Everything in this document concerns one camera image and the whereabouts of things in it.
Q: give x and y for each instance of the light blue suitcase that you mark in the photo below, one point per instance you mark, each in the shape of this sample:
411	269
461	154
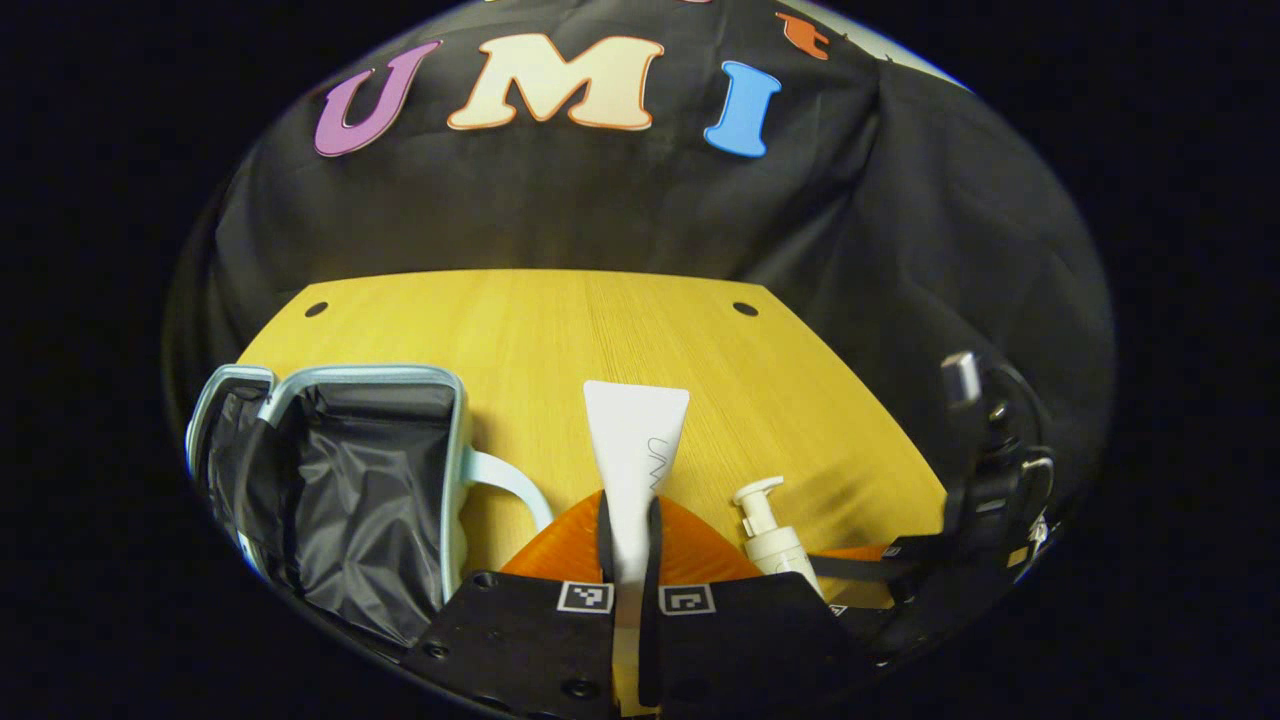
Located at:
370	500

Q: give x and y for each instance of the black backdrop cloth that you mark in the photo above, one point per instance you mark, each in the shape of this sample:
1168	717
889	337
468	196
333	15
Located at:
600	200

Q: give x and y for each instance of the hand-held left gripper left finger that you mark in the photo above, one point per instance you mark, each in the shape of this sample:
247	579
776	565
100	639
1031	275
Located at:
605	540

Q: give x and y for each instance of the white pump bottle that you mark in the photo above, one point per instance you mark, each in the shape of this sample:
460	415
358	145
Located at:
780	550

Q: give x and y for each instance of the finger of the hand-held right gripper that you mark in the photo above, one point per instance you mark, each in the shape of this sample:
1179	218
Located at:
870	615
865	568

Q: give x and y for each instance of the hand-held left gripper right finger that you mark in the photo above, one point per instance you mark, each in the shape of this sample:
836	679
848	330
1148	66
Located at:
653	560

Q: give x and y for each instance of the white skin care tube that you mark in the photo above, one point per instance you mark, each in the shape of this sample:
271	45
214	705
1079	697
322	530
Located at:
635	440

